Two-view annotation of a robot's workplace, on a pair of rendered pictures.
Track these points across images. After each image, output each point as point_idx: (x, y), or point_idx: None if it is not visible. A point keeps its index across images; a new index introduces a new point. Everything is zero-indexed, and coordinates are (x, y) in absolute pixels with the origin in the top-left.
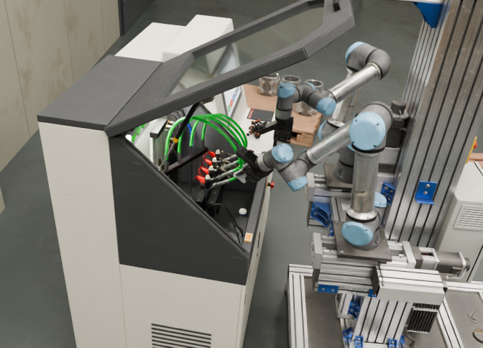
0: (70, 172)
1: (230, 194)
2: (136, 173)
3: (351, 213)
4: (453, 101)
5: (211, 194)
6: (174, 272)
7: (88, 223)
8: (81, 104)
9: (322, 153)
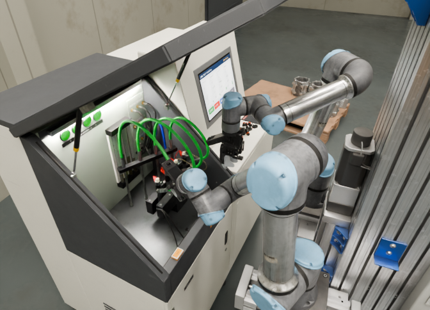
0: (6, 163)
1: None
2: (50, 176)
3: (261, 276)
4: None
5: (165, 195)
6: (107, 271)
7: (34, 211)
8: (16, 99)
9: (245, 186)
